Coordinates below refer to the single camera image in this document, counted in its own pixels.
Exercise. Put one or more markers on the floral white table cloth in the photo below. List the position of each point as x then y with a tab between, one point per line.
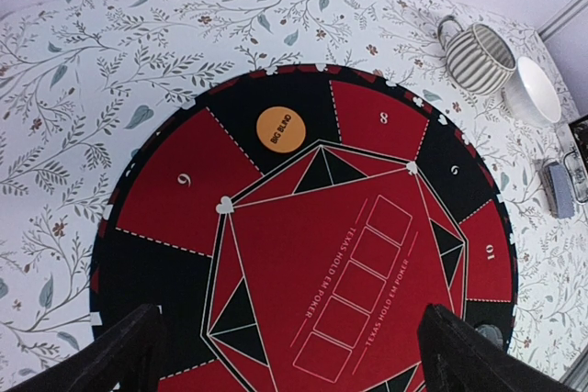
85	82

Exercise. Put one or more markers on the striped grey ceramic mug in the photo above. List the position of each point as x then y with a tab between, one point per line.
477	58

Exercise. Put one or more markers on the white ceramic bowl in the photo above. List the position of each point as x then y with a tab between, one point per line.
530	96

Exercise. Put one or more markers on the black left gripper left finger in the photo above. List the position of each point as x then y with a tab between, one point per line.
129	355

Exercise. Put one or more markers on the blue playing card deck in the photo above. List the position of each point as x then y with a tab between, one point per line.
558	190

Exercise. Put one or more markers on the orange big blind button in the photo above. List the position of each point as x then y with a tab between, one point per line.
281	129

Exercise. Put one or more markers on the right aluminium frame post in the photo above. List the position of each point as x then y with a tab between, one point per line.
561	19

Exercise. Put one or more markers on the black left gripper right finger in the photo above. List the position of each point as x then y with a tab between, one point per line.
457	358

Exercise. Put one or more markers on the aluminium poker chip case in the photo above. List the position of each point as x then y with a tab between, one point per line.
575	161

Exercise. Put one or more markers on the round red black poker mat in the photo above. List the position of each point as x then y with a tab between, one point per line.
309	270

